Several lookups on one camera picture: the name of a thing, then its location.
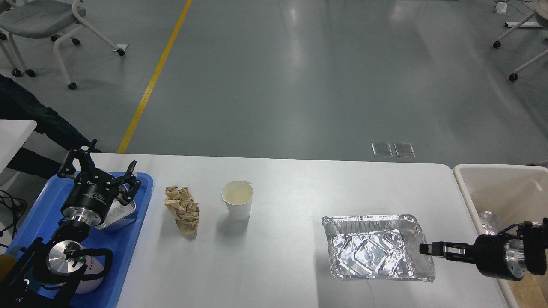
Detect dark blue HOME mug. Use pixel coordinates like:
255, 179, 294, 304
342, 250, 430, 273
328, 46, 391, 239
0, 254, 19, 283

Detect white paper cup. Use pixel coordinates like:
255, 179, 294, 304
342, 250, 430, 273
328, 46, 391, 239
221, 181, 254, 221

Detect crumpled brown paper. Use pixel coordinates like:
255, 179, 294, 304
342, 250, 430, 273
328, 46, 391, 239
164, 185, 200, 237

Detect floor socket plate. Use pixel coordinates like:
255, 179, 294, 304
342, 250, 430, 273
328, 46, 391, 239
394, 142, 416, 157
371, 142, 393, 158

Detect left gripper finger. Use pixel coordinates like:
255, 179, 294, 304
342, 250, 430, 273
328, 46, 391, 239
109, 160, 141, 206
57, 139, 107, 184

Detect black cables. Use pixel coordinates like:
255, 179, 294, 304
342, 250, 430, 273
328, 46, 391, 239
0, 190, 30, 249

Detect beige plastic bin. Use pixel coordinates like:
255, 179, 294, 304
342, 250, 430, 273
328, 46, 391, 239
453, 164, 548, 308

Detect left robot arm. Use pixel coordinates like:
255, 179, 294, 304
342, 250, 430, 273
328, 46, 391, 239
1, 139, 141, 308

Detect left floor socket plate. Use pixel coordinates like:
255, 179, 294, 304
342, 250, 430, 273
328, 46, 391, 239
371, 142, 393, 158

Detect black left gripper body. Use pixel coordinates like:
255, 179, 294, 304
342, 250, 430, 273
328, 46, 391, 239
61, 178, 118, 226

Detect chair base right background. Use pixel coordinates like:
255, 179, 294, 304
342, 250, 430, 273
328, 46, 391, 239
493, 0, 548, 82

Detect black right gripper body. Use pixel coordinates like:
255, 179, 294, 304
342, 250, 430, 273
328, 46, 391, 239
473, 234, 526, 282

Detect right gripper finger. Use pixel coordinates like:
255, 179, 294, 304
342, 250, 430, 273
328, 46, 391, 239
419, 242, 475, 263

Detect white power adapter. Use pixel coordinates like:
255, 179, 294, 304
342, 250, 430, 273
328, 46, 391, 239
495, 1, 508, 15

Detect right floor socket plate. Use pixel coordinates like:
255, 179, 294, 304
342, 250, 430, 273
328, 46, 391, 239
394, 142, 416, 157

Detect brown paper in bin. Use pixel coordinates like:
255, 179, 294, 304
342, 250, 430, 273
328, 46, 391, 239
508, 272, 548, 308

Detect white side table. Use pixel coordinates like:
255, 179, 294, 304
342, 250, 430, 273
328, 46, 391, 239
0, 119, 37, 172

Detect blue plastic tray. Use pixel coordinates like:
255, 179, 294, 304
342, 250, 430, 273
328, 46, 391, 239
9, 173, 154, 308

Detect aluminium foil tray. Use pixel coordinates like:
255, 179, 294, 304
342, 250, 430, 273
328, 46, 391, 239
321, 214, 436, 283

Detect pink mug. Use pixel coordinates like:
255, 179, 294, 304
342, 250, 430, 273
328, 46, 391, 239
76, 257, 104, 294

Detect person in white sweater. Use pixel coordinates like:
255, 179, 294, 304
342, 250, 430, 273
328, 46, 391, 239
0, 75, 90, 180

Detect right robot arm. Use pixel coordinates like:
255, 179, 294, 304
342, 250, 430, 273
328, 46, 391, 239
419, 218, 548, 282

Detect stainless steel rectangular container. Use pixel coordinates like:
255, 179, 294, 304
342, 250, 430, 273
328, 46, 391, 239
94, 197, 138, 234

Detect grey office chair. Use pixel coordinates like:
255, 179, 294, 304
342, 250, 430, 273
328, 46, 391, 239
0, 0, 128, 90

